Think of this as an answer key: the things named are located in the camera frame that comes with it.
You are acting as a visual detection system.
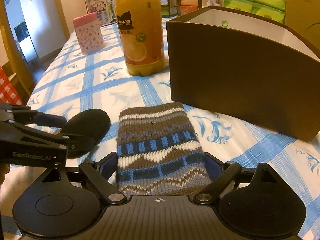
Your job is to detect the red checked cloth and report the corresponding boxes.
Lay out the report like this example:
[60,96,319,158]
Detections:
[0,68,23,105]

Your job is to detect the pink lidded cup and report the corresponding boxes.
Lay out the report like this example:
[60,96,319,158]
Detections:
[73,12,105,55]

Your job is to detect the dark brown storage box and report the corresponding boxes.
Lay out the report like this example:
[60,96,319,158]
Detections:
[166,6,319,141]

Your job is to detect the blue milk carton box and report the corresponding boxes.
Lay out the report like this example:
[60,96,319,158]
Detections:
[85,0,117,26]

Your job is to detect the orange juice bottle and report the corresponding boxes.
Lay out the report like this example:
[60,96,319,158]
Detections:
[114,0,165,76]

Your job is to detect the cow picture milk box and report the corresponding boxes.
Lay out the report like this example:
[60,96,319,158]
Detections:
[161,0,178,17]

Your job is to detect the orange snack boxes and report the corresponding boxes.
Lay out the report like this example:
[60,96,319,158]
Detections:
[175,0,202,16]

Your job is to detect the large cardboard box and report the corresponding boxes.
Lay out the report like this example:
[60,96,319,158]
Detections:
[285,0,320,47]

